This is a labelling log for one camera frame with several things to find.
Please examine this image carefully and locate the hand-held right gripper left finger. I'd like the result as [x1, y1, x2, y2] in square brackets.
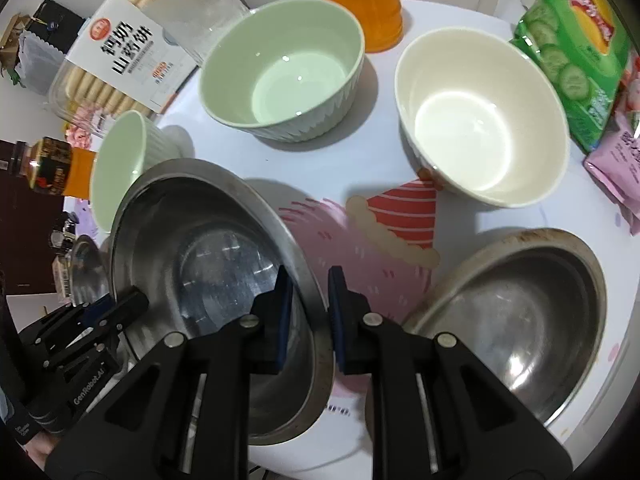
[47, 265, 296, 480]

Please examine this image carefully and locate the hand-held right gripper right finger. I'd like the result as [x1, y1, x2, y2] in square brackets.
[327, 266, 573, 480]

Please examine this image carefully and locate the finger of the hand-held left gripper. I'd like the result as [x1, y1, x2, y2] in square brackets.
[42, 287, 151, 371]
[17, 296, 117, 348]

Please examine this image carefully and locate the steel bowl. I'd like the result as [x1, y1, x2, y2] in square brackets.
[107, 158, 335, 448]
[402, 228, 608, 428]

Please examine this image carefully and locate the small green ribbed bowl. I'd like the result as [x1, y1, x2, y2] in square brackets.
[89, 109, 193, 235]

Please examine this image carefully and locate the large green ribbed bowl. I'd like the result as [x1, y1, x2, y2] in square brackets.
[198, 0, 367, 142]

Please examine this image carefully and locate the cream white cup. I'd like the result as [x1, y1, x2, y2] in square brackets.
[394, 27, 572, 209]

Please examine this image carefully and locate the small steel container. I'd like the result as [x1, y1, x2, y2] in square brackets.
[72, 235, 110, 306]

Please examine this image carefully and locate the dark wooden cabinet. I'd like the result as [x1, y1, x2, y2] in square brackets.
[0, 140, 66, 296]

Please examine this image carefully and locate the orange juice bottle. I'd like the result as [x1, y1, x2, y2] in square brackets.
[12, 137, 98, 198]
[305, 0, 405, 53]

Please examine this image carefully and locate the cartoon printed tablecloth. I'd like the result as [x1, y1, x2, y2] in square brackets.
[55, 0, 640, 480]

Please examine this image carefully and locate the clear plastic biscuit box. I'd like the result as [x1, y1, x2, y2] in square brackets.
[50, 0, 201, 133]

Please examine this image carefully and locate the white paper bag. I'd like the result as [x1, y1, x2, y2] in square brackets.
[15, 30, 66, 81]

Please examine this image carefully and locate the black box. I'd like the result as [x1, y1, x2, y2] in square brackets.
[27, 0, 86, 51]

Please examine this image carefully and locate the clear glass cup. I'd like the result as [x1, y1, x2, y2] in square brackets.
[150, 0, 251, 68]

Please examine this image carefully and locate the pink snack packet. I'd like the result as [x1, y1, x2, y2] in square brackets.
[582, 110, 640, 236]

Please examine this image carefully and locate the green chips bag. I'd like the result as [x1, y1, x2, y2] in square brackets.
[510, 0, 633, 153]

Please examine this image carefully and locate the pink fruit print packet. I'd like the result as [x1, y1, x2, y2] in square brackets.
[620, 55, 640, 113]

